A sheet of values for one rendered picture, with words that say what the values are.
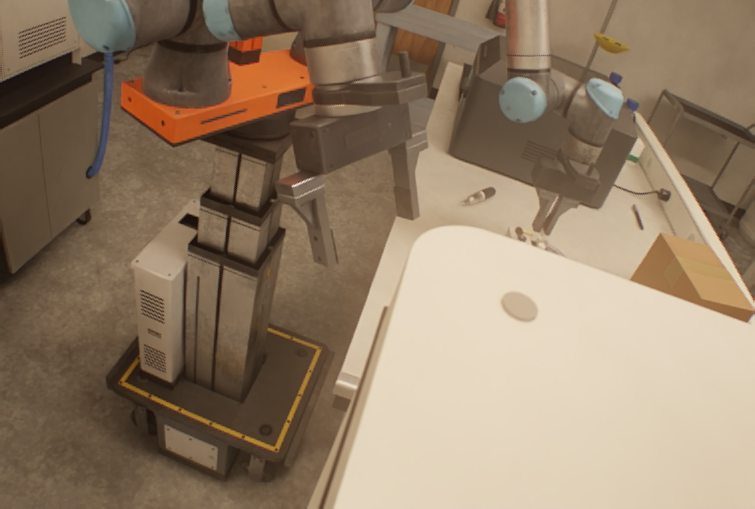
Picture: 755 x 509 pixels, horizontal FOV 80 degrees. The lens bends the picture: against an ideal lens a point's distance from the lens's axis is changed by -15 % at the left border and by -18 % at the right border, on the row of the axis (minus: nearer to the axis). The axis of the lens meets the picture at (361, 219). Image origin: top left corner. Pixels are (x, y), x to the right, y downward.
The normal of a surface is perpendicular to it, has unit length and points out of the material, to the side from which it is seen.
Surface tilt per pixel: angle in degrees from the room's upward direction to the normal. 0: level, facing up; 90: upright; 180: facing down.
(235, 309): 90
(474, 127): 90
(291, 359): 0
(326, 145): 67
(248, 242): 90
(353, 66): 73
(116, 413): 0
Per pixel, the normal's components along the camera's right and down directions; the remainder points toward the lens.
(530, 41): -0.22, 0.37
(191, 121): 0.77, 0.50
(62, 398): 0.24, -0.79
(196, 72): 0.44, 0.33
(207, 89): 0.69, 0.29
